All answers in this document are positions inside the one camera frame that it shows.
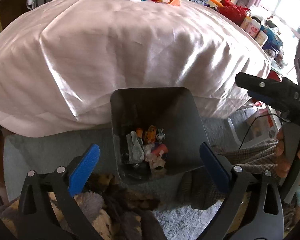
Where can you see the blue cookie tin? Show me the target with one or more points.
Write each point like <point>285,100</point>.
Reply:
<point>269,50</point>

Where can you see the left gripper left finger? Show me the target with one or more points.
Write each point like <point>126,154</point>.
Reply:
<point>36,217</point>

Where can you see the pink satin tablecloth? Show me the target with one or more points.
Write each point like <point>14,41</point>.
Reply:
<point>60,63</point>

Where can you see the red plastic basket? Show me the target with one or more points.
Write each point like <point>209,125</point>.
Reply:
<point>233,12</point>

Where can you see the person right hand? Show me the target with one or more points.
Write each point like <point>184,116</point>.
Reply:
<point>285,167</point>

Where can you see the silver foil wrapper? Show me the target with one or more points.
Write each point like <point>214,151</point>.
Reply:
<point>160,135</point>
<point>135,148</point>

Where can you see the pink ribbed cup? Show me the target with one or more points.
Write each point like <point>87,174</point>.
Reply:
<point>160,150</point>

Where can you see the orange candy tube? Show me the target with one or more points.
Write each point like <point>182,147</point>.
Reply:
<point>139,132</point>

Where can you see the dark grey trash bin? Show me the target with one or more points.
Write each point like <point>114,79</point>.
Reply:
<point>170,108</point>

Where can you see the white pink-label bottle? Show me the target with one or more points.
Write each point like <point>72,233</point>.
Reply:
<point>253,28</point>

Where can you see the orange handle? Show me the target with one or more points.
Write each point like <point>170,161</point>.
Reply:
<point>216,2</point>

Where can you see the white tissue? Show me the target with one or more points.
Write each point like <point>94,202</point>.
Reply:
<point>154,162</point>

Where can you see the orange foil wrapper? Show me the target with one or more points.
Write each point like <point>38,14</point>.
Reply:
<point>149,136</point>

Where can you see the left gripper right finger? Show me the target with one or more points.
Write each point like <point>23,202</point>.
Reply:
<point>263,218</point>

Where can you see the white orange-label bottle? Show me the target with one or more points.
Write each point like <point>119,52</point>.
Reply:
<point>261,38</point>

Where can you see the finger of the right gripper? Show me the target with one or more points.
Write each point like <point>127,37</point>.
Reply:
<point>258,85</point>
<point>268,97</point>

